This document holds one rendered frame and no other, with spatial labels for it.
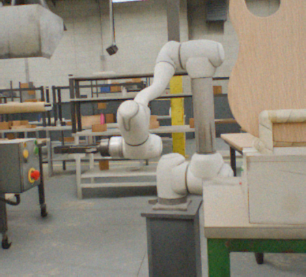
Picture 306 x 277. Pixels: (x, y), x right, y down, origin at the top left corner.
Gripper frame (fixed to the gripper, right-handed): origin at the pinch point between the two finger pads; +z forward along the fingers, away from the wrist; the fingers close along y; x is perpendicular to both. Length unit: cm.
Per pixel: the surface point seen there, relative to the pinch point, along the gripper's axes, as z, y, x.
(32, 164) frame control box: 12.0, -3.9, -5.3
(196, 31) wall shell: -53, 1068, 251
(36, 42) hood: -14, -47, 35
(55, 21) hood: -15, -36, 43
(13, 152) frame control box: 14.9, -12.9, 1.0
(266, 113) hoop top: -74, -50, 13
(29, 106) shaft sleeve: -3.4, -33.4, 18.3
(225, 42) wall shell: -148, 1069, 208
